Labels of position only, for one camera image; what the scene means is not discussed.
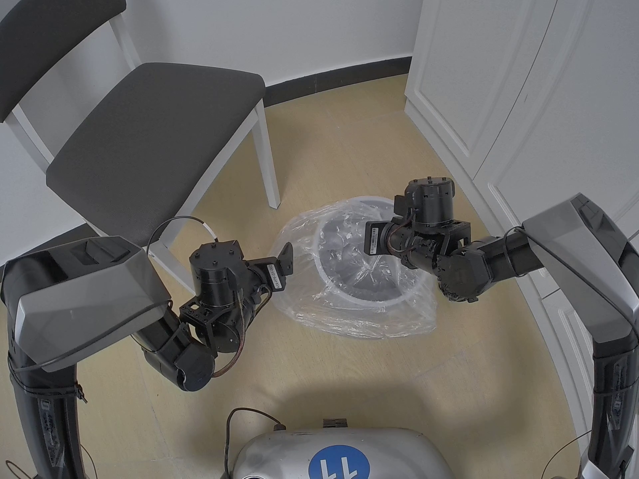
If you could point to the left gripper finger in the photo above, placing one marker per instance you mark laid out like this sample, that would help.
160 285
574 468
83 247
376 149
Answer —
286 260

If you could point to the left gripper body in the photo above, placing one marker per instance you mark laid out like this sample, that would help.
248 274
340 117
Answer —
262 277

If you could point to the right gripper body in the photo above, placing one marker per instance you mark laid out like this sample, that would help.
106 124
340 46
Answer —
404 245

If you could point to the clear plastic bag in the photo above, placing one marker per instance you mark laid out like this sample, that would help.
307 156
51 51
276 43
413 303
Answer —
349 320

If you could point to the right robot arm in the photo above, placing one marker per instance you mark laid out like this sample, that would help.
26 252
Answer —
574 262

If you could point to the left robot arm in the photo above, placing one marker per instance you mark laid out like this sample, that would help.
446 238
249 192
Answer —
85 297

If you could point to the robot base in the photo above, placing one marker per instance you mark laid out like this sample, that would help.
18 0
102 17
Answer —
279 457

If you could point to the white trash bin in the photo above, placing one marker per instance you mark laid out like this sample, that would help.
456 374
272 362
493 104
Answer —
369 312

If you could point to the white chair grey seat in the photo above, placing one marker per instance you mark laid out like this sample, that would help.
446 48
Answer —
149 117

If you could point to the white wardrobe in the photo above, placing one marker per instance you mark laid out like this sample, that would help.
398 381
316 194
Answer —
499 68

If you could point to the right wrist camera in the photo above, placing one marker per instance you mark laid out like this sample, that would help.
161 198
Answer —
404 212

